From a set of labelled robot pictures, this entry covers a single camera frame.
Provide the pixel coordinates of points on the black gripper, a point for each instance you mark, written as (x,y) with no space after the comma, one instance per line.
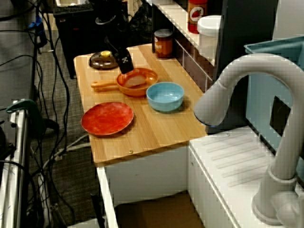
(112,46)

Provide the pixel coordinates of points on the salmon sushi toy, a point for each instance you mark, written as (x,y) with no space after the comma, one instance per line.
(137,79)

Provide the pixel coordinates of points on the brown lid yellow knob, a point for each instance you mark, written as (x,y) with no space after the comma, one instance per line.
(102,63)

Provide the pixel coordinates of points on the orange toy frying pan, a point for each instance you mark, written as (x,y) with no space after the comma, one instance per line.
(137,91)

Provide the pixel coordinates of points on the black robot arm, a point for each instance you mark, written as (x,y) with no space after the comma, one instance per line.
(111,13)

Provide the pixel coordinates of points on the brown beans can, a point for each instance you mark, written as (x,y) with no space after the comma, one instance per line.
(164,46)

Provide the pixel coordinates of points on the light blue bowl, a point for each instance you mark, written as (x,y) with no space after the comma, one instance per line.
(165,97)

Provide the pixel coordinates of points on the red plate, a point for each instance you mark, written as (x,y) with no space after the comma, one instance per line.
(107,118)

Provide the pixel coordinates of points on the tiled backsplash shelf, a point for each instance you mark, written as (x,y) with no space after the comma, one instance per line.
(190,64)

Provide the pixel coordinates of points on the red tomato sauce bottle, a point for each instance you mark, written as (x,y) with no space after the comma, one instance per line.
(196,16)

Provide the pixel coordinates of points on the white lidded container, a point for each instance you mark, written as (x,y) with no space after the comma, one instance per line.
(209,35)

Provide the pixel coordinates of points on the blue tape piece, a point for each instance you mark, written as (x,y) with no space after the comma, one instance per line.
(35,23)

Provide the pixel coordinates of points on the green power drill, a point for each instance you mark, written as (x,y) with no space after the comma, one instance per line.
(21,104)

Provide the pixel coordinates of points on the dark grey upright panel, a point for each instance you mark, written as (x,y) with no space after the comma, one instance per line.
(247,31)

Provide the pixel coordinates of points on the grey toy faucet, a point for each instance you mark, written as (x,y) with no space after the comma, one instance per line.
(261,66)

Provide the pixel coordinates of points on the teal plastic bin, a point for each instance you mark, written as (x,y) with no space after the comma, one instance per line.
(261,95)

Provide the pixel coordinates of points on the white sink unit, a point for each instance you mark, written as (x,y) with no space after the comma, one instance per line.
(237,152)

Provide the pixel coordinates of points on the aluminium frame rail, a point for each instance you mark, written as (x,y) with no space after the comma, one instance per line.
(16,142)

